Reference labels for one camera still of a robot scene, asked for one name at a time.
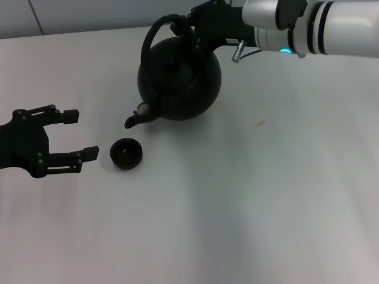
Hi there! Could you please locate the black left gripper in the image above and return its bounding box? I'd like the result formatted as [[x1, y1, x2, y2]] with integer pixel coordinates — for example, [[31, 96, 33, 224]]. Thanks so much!
[[0, 104, 100, 179]]

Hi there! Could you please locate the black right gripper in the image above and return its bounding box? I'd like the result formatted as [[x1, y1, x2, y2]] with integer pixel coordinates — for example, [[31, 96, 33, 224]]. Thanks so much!
[[170, 0, 258, 57]]

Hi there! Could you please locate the small dark brown teacup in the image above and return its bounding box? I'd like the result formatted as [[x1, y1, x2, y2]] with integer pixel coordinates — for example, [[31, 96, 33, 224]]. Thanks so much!
[[109, 137, 143, 170]]

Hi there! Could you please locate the black round teapot with handle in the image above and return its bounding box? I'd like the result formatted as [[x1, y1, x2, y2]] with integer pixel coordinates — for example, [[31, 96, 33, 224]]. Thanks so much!
[[124, 13, 222, 130]]

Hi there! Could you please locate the right gripper cable with plug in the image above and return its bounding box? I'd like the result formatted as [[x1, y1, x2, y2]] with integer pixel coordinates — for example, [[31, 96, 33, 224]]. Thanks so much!
[[232, 40, 263, 63]]

